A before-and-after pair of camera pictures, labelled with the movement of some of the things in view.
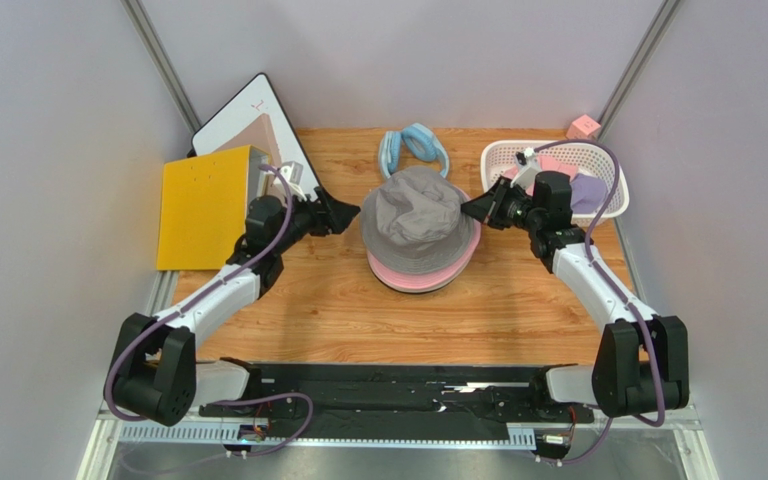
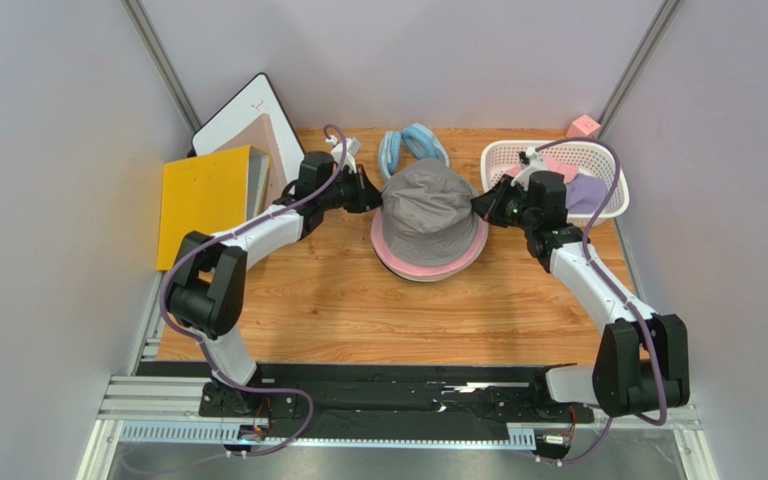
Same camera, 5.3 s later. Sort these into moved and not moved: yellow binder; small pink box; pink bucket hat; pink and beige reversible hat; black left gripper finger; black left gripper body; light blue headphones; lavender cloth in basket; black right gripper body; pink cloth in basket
Moved: pink bucket hat; pink and beige reversible hat; black left gripper body; black left gripper finger
Not moved: small pink box; black right gripper body; pink cloth in basket; light blue headphones; lavender cloth in basket; yellow binder
